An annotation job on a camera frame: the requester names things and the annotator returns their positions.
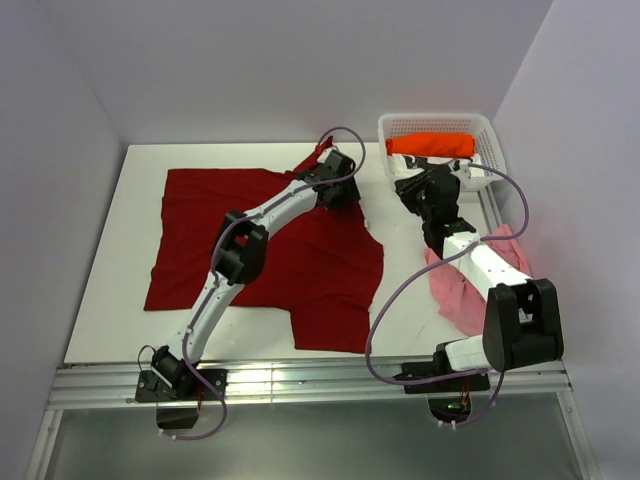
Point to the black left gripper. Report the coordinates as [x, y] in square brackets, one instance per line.
[351, 193]

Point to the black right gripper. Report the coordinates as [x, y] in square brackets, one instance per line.
[408, 188]

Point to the dark red t shirt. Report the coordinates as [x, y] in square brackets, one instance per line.
[324, 268]

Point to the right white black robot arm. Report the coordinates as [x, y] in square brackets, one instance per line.
[522, 325]

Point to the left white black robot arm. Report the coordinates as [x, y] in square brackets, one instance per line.
[239, 257]

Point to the white black printed t shirt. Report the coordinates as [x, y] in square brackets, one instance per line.
[403, 166]

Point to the rolled orange t shirt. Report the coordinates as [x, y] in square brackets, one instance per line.
[432, 144]

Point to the white plastic basket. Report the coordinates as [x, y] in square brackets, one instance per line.
[486, 142]

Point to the pink t shirt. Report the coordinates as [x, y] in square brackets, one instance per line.
[460, 295]

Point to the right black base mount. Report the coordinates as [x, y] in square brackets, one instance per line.
[449, 401]

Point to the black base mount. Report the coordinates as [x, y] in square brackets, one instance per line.
[449, 401]
[178, 391]

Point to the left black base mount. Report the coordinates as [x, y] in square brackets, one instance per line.
[178, 391]

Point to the aluminium rail frame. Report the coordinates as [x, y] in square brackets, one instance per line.
[293, 415]

